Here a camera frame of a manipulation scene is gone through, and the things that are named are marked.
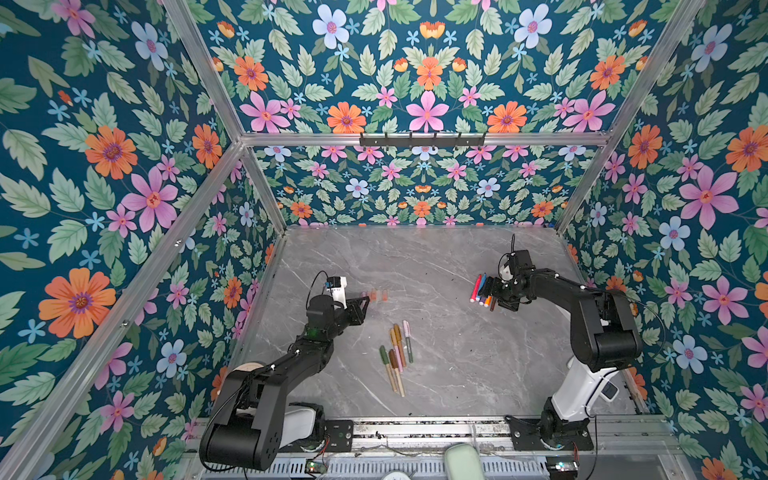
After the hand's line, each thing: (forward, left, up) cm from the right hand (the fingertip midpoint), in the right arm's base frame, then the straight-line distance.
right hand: (488, 294), depth 98 cm
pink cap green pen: (-14, +27, -2) cm, 31 cm away
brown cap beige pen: (-22, +31, -2) cm, 38 cm away
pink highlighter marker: (+3, +4, -1) cm, 5 cm away
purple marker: (-2, +2, -1) cm, 3 cm away
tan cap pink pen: (-17, +31, -1) cm, 35 cm away
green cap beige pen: (-21, +34, -2) cm, 40 cm away
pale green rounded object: (-46, +15, +1) cm, 48 cm away
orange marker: (-2, 0, -1) cm, 2 cm away
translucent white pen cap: (+1, +35, -2) cm, 35 cm away
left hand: (-6, +38, +11) cm, 40 cm away
